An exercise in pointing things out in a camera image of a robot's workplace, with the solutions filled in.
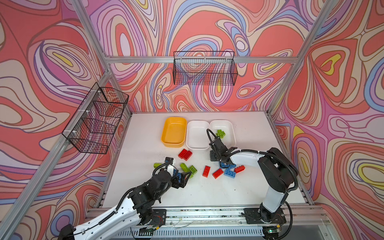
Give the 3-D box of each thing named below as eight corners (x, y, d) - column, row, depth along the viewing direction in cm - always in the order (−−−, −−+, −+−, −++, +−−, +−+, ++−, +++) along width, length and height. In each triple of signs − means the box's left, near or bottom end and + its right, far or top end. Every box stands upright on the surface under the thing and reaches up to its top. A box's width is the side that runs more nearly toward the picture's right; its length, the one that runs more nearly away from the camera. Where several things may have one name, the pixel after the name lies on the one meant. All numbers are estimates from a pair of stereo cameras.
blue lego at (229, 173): (223, 174, 90) (223, 173, 88) (224, 169, 92) (224, 168, 90) (234, 178, 88) (235, 177, 87) (235, 173, 90) (236, 172, 89)
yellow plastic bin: (162, 149, 102) (160, 143, 96) (166, 123, 117) (165, 116, 112) (186, 149, 102) (185, 143, 96) (187, 123, 117) (186, 116, 112)
